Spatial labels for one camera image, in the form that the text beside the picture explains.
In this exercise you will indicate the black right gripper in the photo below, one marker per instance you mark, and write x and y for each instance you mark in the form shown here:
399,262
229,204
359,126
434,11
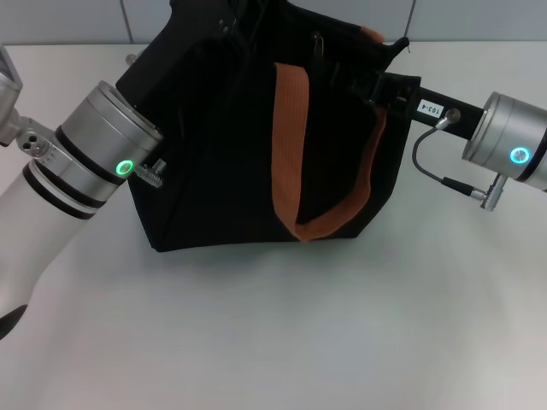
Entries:
448,113

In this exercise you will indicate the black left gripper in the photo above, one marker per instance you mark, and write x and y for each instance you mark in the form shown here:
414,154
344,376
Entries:
171,55

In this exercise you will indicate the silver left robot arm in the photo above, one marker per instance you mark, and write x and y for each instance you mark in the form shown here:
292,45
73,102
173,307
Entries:
98,136

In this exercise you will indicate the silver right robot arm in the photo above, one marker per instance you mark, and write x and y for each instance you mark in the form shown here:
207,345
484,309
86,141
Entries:
504,132

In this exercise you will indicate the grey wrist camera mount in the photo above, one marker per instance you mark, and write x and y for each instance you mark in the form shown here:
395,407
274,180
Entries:
30,136

